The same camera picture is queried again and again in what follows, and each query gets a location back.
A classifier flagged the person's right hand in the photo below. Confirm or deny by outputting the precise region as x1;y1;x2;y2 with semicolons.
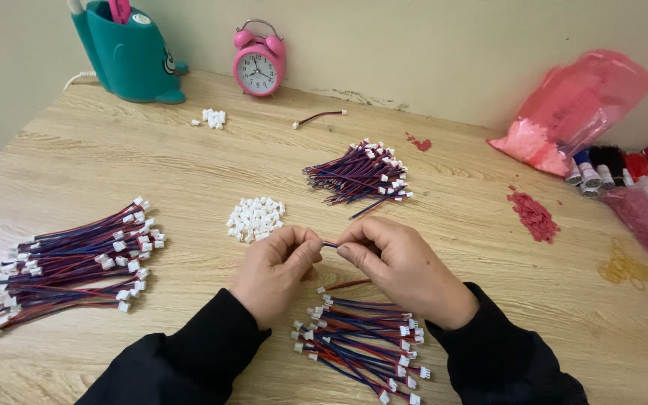
336;216;480;332

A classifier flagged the person's left hand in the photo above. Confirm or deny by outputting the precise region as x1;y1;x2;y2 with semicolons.
229;225;324;331

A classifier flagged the pile of white plastic connectors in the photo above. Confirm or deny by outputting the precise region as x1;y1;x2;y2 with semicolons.
225;196;287;244

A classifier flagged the small red plastic bits patch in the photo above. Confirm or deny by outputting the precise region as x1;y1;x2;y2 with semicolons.
405;133;433;153

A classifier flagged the pile of red plastic bits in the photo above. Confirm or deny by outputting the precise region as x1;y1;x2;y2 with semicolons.
506;186;561;244

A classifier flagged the small cluster of white connectors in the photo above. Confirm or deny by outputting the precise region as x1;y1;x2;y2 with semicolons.
191;108;227;131

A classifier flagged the pile of yellow rubber bands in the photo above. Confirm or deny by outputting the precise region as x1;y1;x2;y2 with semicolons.
598;243;648;291

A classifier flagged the pink twin-bell alarm clock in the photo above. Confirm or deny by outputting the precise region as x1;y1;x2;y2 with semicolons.
232;19;287;98

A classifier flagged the row of thread spools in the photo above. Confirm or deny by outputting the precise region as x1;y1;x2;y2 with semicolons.
564;145;648;199

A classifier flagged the pink plastic bag of parts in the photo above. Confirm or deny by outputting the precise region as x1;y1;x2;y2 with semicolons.
486;49;648;177

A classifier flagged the teal cartoon pen holder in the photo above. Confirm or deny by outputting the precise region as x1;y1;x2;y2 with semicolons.
67;0;189;105

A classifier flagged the pink item in holder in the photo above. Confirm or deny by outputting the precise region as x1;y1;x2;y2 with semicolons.
108;0;132;25

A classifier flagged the bundle of finished connector wires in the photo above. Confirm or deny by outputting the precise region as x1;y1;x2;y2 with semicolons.
292;285;432;405

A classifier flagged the bundle of bare-end wires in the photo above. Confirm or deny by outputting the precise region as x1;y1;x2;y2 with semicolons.
303;138;415;221

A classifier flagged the single red wire with connectors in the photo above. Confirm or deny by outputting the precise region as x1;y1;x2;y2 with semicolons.
292;109;348;129

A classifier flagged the large bundle of connector wires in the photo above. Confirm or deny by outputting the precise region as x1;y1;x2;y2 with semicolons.
0;196;166;336

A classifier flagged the white cable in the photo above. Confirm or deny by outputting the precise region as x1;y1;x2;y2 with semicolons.
0;70;98;164

